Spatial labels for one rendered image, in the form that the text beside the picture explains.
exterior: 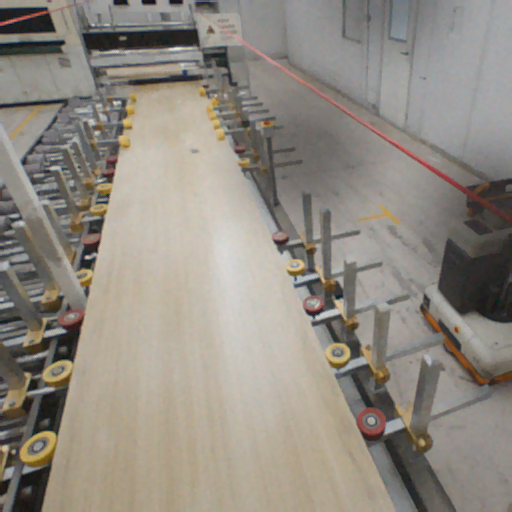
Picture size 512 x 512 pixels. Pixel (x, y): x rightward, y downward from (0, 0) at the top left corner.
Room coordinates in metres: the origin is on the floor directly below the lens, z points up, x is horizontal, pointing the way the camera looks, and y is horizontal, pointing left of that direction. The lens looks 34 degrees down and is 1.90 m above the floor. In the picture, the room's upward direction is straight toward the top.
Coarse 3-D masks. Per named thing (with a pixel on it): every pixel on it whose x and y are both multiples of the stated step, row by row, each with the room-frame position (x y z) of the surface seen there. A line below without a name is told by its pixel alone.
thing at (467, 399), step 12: (456, 396) 0.72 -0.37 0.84; (468, 396) 0.72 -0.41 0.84; (480, 396) 0.72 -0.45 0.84; (432, 408) 0.68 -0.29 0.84; (444, 408) 0.68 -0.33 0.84; (456, 408) 0.69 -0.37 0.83; (396, 420) 0.64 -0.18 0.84; (432, 420) 0.66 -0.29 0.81; (396, 432) 0.61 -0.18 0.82; (372, 444) 0.58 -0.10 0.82
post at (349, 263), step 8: (352, 256) 1.09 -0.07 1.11; (344, 264) 1.08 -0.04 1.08; (352, 264) 1.06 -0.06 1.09; (344, 272) 1.08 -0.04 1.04; (352, 272) 1.06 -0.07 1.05; (344, 280) 1.08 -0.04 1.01; (352, 280) 1.06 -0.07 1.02; (344, 288) 1.08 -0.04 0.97; (352, 288) 1.06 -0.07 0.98; (344, 296) 1.08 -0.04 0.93; (352, 296) 1.06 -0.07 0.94; (344, 304) 1.07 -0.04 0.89; (352, 304) 1.06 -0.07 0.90; (344, 312) 1.07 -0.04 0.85; (352, 312) 1.06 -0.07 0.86; (344, 328) 1.08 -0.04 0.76; (352, 336) 1.06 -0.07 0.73
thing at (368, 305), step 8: (384, 296) 1.19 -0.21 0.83; (392, 296) 1.19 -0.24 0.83; (400, 296) 1.19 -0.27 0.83; (408, 296) 1.20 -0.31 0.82; (360, 304) 1.14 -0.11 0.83; (368, 304) 1.14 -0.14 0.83; (392, 304) 1.17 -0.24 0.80; (328, 312) 1.10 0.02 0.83; (336, 312) 1.10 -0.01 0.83; (360, 312) 1.12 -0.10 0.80; (312, 320) 1.06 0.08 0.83; (320, 320) 1.06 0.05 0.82; (328, 320) 1.07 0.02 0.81
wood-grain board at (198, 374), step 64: (192, 128) 3.19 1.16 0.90; (128, 192) 2.01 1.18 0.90; (192, 192) 2.01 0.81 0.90; (128, 256) 1.38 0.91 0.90; (192, 256) 1.38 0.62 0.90; (256, 256) 1.37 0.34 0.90; (128, 320) 0.99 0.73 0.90; (192, 320) 0.99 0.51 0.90; (256, 320) 0.99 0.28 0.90; (128, 384) 0.73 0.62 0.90; (192, 384) 0.72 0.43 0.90; (256, 384) 0.72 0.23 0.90; (320, 384) 0.72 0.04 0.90; (64, 448) 0.54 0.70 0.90; (128, 448) 0.53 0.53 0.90; (192, 448) 0.53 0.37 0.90; (256, 448) 0.53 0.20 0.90; (320, 448) 0.53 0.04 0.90
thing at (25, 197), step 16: (0, 128) 1.13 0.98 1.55; (0, 144) 1.11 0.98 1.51; (0, 160) 1.10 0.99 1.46; (16, 160) 1.14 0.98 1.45; (16, 176) 1.11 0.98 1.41; (16, 192) 1.10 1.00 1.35; (32, 192) 1.14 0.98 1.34; (32, 208) 1.11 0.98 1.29; (32, 224) 1.10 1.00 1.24; (48, 224) 1.14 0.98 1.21; (48, 240) 1.11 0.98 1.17; (48, 256) 1.10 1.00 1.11; (64, 256) 1.14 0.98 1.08; (64, 272) 1.11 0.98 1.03; (64, 288) 1.10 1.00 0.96; (80, 288) 1.14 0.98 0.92; (80, 304) 1.11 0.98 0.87
